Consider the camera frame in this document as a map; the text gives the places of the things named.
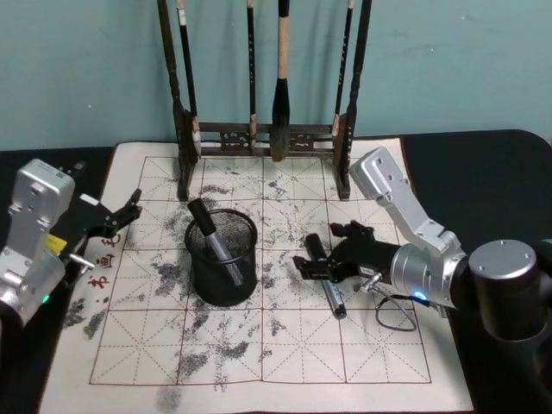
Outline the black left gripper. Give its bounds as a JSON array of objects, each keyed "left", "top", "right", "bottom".
[{"left": 44, "top": 188, "right": 144, "bottom": 265}]

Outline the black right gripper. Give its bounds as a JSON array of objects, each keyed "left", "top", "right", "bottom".
[{"left": 292, "top": 220, "right": 405, "bottom": 286}]

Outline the grey marker with black cap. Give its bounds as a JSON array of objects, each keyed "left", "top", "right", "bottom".
[
  {"left": 304, "top": 233, "right": 348, "bottom": 320},
  {"left": 186, "top": 198, "right": 245, "bottom": 286}
]

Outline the dark wooden brush rack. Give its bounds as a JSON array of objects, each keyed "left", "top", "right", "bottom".
[{"left": 155, "top": 0, "right": 373, "bottom": 203}]

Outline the black mesh pen holder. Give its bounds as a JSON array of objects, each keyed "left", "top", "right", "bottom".
[{"left": 184, "top": 208, "right": 260, "bottom": 308}]

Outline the white gridded calligraphy mat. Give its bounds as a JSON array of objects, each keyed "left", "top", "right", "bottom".
[{"left": 38, "top": 136, "right": 476, "bottom": 414}]

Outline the thin black calligraphy brush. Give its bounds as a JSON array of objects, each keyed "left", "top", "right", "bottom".
[
  {"left": 330, "top": 0, "right": 355, "bottom": 148},
  {"left": 175, "top": 0, "right": 204, "bottom": 157},
  {"left": 246, "top": 0, "right": 260, "bottom": 154}
]

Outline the black table cloth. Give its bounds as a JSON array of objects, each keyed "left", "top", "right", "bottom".
[{"left": 0, "top": 129, "right": 552, "bottom": 414}]

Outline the thin dark right gripper cable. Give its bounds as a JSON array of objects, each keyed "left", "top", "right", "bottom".
[{"left": 361, "top": 270, "right": 420, "bottom": 334}]

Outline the large tan-handled calligraphy brush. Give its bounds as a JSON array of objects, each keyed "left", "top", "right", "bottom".
[{"left": 270, "top": 0, "right": 293, "bottom": 163}]

